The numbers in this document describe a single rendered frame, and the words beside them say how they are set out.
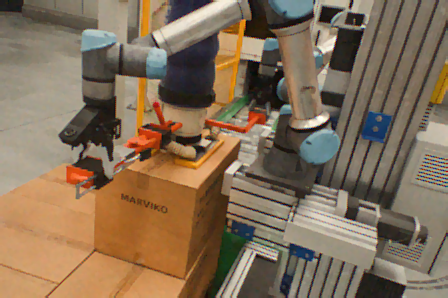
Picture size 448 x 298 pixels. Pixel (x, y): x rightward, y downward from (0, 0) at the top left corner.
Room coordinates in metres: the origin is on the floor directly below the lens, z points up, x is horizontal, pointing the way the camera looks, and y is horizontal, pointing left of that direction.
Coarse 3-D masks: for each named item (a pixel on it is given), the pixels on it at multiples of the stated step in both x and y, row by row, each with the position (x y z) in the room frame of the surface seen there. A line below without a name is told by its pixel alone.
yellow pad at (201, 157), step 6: (204, 138) 1.52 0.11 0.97; (210, 138) 1.47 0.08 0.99; (216, 138) 1.56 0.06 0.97; (210, 144) 1.45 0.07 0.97; (216, 144) 1.48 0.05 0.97; (198, 150) 1.33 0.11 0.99; (204, 150) 1.37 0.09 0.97; (210, 150) 1.40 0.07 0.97; (180, 156) 1.28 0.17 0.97; (198, 156) 1.30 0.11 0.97; (204, 156) 1.32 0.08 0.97; (174, 162) 1.25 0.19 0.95; (180, 162) 1.24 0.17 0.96; (186, 162) 1.24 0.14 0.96; (192, 162) 1.25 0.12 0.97; (198, 162) 1.26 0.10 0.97; (192, 168) 1.23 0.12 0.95
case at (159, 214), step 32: (160, 160) 1.26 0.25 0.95; (224, 160) 1.39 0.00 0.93; (96, 192) 1.17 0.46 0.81; (128, 192) 1.14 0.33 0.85; (160, 192) 1.11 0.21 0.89; (192, 192) 1.08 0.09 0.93; (96, 224) 1.17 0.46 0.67; (128, 224) 1.14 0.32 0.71; (160, 224) 1.11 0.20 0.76; (192, 224) 1.09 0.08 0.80; (128, 256) 1.14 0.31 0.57; (160, 256) 1.11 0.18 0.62; (192, 256) 1.14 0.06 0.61
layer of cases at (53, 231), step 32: (32, 192) 1.51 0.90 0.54; (64, 192) 1.56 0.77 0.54; (0, 224) 1.24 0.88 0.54; (32, 224) 1.27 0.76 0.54; (64, 224) 1.31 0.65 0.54; (0, 256) 1.06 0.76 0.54; (32, 256) 1.09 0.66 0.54; (64, 256) 1.11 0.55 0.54; (96, 256) 1.14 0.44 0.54; (0, 288) 0.92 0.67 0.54; (32, 288) 0.94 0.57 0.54; (64, 288) 0.96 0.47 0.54; (96, 288) 0.98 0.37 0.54; (128, 288) 1.00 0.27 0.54; (160, 288) 1.03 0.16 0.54; (192, 288) 1.20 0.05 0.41
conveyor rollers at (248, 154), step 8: (240, 112) 3.61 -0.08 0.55; (272, 112) 3.85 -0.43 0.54; (232, 120) 3.28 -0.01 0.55; (240, 120) 3.33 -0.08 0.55; (272, 120) 3.53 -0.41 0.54; (256, 128) 3.19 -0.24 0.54; (264, 128) 3.19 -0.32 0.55; (240, 136) 2.86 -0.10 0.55; (248, 136) 2.93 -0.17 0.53; (256, 136) 2.93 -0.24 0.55; (248, 144) 2.74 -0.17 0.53; (256, 144) 2.74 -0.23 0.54; (240, 152) 2.49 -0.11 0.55; (248, 152) 2.56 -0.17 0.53; (256, 152) 2.56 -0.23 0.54; (240, 160) 2.39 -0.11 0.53; (248, 160) 2.38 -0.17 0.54
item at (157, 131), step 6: (144, 126) 1.19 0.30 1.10; (150, 126) 1.22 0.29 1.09; (156, 126) 1.22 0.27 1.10; (162, 126) 1.21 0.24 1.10; (138, 132) 1.16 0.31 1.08; (144, 132) 1.14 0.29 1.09; (150, 132) 1.14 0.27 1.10; (156, 132) 1.14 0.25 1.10; (162, 132) 1.18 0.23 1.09; (168, 132) 1.17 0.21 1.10; (150, 138) 1.14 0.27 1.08; (156, 138) 1.13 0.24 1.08; (162, 138) 1.14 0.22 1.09; (168, 138) 1.19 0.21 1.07; (156, 144) 1.13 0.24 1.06; (162, 144) 1.14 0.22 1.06
